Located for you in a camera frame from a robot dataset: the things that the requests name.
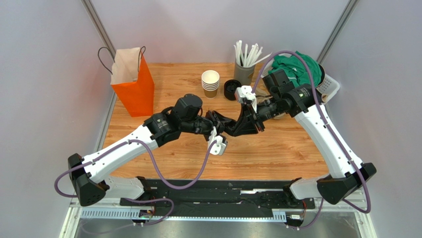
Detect orange paper bag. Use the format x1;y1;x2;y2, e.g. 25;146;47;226
106;46;155;117

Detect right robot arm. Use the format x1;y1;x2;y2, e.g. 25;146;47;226
224;73;377;205

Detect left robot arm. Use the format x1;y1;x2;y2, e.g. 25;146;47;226
67;94;227;207

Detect black lid stack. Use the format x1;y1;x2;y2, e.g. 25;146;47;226
223;79;242;101

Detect grey straw holder cup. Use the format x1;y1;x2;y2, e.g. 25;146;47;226
233;63;255;86

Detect paper cup stack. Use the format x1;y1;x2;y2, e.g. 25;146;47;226
201;70;220;99

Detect white wrapped straws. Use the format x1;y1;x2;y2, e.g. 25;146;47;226
233;40;271;68

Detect green cloth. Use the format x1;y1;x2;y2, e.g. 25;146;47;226
268;51;322;87

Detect white plastic basket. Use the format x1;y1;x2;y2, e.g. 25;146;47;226
260;59;340;104

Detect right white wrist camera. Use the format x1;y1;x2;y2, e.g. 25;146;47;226
234;85;257;112

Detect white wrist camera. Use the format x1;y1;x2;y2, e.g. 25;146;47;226
207;126;228;156
234;85;257;112

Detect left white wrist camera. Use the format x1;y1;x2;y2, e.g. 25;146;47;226
207;126;228;156

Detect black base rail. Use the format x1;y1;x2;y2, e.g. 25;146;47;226
139;179;318;219

